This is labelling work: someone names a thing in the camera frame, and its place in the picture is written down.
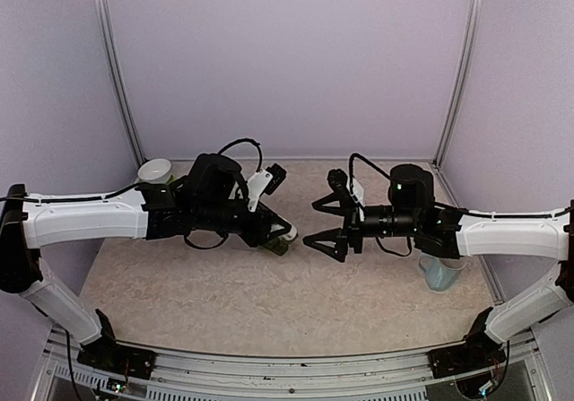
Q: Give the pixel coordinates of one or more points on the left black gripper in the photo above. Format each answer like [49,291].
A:
[257,234]

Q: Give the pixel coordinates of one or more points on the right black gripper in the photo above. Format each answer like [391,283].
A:
[354,229]

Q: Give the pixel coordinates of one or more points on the green weekly pill organizer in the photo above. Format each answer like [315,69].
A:
[277,246]

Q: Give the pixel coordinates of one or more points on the white pill bottle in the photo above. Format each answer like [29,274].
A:
[291,235]

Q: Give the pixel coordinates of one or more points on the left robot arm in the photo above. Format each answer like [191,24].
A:
[214,196]

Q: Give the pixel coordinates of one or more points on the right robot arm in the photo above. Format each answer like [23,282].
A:
[445,231]

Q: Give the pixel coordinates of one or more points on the light blue mug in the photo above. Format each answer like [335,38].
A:
[440,274]

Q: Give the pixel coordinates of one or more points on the white bowl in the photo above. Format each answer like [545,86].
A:
[155,171]

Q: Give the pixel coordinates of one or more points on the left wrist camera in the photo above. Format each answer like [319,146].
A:
[264,182]

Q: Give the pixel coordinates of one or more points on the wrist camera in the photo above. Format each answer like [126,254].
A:
[264,182]
[341,185]

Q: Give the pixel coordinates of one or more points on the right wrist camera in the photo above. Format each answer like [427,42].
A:
[341,185]

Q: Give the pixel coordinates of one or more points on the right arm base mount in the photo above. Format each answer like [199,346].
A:
[476,352]

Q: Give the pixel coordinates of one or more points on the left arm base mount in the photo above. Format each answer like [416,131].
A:
[107,354]

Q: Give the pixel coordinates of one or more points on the front aluminium rail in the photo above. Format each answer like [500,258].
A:
[184,375]

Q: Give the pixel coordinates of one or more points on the right aluminium frame post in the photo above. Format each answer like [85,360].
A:
[463,70]

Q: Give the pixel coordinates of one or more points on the aluminium frame post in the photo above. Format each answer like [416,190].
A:
[463,70]
[118,84]

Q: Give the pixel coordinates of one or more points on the left aluminium frame post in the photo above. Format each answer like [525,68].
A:
[118,84]

